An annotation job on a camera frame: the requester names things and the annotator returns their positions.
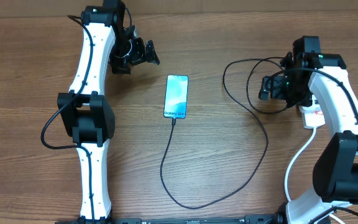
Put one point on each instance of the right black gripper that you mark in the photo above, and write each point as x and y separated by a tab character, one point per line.
304	99

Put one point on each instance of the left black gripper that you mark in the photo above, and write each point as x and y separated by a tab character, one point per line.
139	55

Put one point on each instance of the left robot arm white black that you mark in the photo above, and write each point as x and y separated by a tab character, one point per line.
87	116

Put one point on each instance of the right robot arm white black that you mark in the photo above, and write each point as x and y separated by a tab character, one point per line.
310	76

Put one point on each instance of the Samsung Galaxy smartphone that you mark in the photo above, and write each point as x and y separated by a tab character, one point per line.
176	96

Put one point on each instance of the white power strip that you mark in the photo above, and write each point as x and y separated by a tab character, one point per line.
312	116

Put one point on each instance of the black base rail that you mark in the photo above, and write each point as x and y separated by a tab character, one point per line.
247	219

